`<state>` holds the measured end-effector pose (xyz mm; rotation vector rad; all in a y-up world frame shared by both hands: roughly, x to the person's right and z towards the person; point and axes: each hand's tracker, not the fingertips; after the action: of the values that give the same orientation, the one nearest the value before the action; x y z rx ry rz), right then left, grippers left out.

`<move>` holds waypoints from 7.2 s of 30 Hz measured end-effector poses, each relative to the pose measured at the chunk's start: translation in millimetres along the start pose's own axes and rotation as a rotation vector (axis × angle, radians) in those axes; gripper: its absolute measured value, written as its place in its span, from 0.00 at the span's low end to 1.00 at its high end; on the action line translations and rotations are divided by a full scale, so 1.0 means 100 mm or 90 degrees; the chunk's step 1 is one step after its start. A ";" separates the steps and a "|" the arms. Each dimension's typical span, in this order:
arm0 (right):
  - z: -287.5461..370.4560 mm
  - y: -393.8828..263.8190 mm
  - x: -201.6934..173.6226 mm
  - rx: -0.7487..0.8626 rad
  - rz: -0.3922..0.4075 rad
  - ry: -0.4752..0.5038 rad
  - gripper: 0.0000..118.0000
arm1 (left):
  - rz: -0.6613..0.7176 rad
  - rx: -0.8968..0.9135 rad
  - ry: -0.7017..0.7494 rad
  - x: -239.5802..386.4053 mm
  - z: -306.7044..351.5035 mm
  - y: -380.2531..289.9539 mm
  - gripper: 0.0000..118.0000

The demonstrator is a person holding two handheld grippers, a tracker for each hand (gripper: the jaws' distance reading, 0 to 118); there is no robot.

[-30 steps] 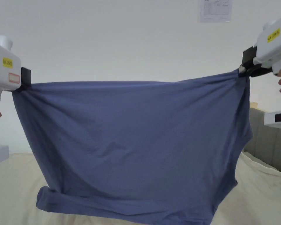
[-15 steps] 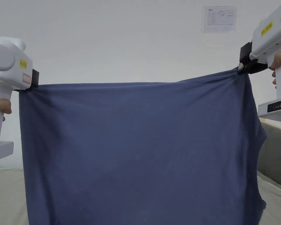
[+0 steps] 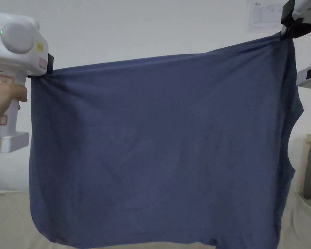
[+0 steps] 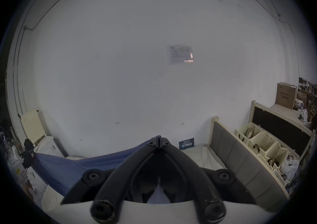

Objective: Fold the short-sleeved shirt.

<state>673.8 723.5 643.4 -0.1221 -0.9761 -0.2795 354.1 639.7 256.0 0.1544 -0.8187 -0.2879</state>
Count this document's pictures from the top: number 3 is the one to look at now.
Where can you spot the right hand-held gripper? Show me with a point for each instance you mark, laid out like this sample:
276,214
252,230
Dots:
304,9

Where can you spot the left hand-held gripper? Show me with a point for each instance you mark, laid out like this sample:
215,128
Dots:
18,41

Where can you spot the dark blue shirt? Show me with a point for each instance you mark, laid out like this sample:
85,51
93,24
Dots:
158,142

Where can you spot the person's left hand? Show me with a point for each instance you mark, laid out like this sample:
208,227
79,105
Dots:
2,96

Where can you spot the white printed paper sheet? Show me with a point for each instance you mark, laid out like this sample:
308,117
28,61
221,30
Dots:
264,15

